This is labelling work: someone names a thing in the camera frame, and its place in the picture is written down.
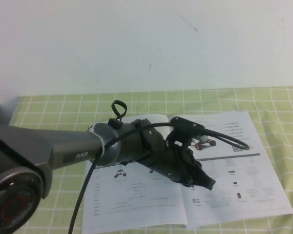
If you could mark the white zip tie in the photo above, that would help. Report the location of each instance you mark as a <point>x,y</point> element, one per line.
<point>100,143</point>

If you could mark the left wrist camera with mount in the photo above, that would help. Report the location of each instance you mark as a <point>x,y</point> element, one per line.
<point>185,124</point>

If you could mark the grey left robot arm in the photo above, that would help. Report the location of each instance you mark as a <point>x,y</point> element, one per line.
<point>27,151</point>

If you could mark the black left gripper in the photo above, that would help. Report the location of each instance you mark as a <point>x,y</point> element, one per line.
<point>171,163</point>

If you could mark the white product manual book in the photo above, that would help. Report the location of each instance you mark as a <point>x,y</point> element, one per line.
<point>234,170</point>

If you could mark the green white checked tablecloth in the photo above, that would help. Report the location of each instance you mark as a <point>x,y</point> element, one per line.
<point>51,109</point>

